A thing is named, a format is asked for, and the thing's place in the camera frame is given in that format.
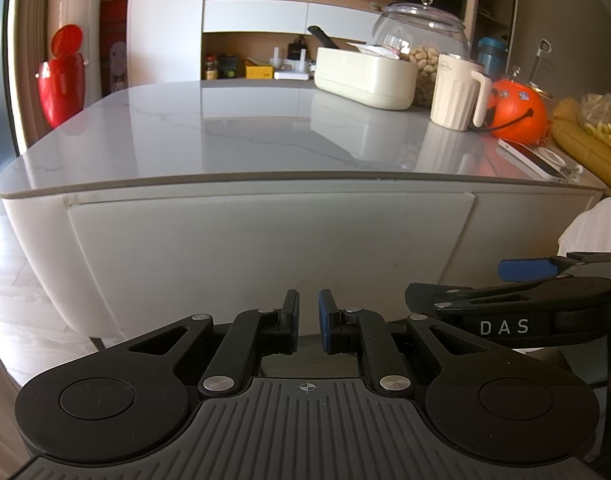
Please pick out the yellow box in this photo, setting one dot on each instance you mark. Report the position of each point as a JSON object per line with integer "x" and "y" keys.
{"x": 258, "y": 71}

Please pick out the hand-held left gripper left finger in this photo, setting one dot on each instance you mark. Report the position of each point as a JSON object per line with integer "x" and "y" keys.
{"x": 293, "y": 312}

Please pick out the flat white box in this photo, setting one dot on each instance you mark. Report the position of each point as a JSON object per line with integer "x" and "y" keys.
{"x": 293, "y": 75}

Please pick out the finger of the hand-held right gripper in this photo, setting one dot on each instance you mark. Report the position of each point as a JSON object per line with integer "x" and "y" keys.
{"x": 528, "y": 269}
{"x": 510, "y": 310}

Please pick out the black green gadget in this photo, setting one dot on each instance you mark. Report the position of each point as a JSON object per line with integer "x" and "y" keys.
{"x": 230, "y": 66}

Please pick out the clear bag of snacks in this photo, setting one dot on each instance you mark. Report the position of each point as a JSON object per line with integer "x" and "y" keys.
{"x": 605, "y": 115}

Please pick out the red trash bin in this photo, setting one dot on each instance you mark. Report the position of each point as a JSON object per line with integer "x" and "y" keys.
{"x": 60, "y": 85}

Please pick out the cream oval storage box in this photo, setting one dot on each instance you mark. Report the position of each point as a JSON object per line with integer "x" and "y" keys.
{"x": 365, "y": 77}

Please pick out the orange pumpkin bucket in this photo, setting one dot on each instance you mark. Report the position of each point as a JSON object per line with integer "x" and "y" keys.
{"x": 518, "y": 110}

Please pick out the white cloth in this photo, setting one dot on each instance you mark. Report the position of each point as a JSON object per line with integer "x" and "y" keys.
{"x": 595, "y": 227}

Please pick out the blue thermos bottle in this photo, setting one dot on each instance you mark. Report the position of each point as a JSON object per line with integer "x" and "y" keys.
{"x": 493, "y": 57}

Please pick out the cream ribbed mug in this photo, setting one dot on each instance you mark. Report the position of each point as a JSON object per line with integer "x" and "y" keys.
{"x": 453, "y": 92}

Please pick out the black small box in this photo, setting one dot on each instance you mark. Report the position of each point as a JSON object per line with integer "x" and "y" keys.
{"x": 296, "y": 50}

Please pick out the white marble-top table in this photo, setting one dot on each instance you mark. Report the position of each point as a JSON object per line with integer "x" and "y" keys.
{"x": 235, "y": 230}

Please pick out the yellow cushion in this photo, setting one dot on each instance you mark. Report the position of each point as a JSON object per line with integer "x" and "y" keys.
{"x": 580, "y": 147}

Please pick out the white phone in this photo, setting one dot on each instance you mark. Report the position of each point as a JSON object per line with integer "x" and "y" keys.
{"x": 535, "y": 157}

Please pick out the cartoon figure poster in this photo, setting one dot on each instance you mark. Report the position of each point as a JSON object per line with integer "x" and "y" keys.
{"x": 118, "y": 67}

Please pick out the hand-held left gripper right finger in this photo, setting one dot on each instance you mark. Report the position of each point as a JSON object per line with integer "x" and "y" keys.
{"x": 327, "y": 320}

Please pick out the glass jar of peanuts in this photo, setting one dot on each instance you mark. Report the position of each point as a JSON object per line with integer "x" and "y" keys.
{"x": 420, "y": 27}

